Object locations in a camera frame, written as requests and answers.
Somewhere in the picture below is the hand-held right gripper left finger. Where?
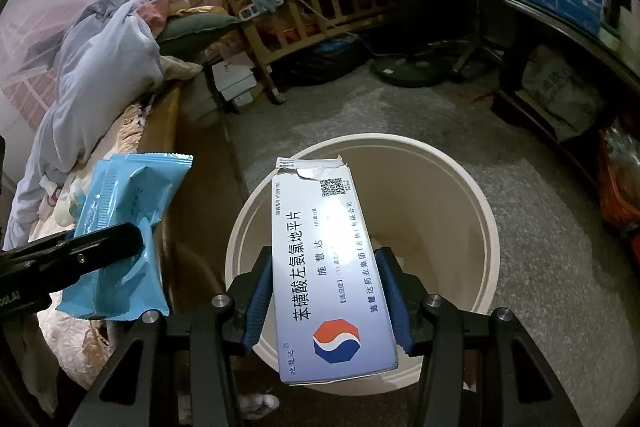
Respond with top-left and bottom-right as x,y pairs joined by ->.
67,246 -> 275,427

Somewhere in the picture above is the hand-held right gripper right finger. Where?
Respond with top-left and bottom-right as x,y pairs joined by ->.
375,247 -> 581,427

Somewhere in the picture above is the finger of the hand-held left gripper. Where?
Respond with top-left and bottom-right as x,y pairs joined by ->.
0,221 -> 147,276

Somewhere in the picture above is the blue plastic packet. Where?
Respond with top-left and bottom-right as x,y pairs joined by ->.
56,152 -> 195,320

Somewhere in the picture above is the white blue medicine box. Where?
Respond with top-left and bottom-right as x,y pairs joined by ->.
270,154 -> 399,384

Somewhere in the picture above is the cream plastic bucket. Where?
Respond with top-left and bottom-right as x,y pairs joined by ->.
225,133 -> 501,394

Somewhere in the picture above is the cream turtle toy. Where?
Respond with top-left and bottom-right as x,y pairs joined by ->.
52,194 -> 83,228

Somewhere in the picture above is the lavender quilt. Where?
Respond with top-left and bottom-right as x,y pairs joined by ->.
2,0 -> 168,253

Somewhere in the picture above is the white shoebox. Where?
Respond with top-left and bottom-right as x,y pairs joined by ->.
211,57 -> 258,95
220,89 -> 256,112

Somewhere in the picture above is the green pillow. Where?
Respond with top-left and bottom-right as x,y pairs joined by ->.
157,13 -> 246,58

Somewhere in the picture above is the black plastic bag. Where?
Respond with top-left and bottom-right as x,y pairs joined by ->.
295,34 -> 373,85

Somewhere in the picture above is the orange plastic bag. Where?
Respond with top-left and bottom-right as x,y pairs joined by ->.
597,117 -> 640,248

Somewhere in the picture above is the grey woven sack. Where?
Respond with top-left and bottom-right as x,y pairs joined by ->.
520,47 -> 608,142

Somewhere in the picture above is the dark wooden shelf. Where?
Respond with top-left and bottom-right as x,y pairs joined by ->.
490,0 -> 640,248

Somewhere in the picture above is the wooden bed frame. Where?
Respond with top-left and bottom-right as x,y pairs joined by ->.
135,79 -> 251,358

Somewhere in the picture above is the black pedestal fan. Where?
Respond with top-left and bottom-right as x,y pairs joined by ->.
374,0 -> 521,88

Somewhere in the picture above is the white power cable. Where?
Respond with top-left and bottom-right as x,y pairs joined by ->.
282,0 -> 381,58

